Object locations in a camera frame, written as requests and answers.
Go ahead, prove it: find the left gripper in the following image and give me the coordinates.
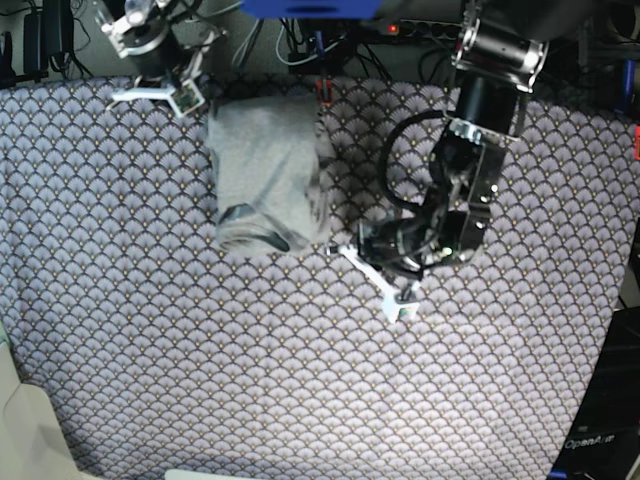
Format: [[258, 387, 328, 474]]
[[326, 211, 485, 323]]

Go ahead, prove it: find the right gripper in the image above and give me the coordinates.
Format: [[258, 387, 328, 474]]
[[97, 1, 227, 117]]

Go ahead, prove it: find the grey T-shirt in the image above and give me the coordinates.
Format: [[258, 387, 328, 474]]
[[205, 95, 335, 257]]

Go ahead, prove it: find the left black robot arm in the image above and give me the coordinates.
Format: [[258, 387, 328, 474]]
[[329, 1, 602, 323]]

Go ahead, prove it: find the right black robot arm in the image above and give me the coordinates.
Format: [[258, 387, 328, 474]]
[[94, 1, 226, 117]]

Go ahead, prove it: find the red and black clamp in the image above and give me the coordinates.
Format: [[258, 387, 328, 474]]
[[316, 77, 333, 107]]

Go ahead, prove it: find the fan-patterned tablecloth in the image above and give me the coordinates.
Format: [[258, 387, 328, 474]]
[[1, 79, 639, 479]]

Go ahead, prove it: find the black OpenArm box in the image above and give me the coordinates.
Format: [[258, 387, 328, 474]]
[[547, 307, 639, 479]]

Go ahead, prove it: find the black power strip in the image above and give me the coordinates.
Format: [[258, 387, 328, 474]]
[[379, 19, 461, 40]]

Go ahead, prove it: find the red clamp at right edge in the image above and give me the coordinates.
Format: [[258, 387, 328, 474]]
[[634, 125, 640, 160]]

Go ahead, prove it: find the beige chair at lower left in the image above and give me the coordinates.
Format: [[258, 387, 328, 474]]
[[1, 333, 82, 479]]

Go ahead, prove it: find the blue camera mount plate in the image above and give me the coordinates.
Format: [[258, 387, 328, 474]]
[[241, 0, 381, 20]]

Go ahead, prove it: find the blue post at right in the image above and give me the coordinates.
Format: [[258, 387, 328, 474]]
[[616, 59, 635, 114]]

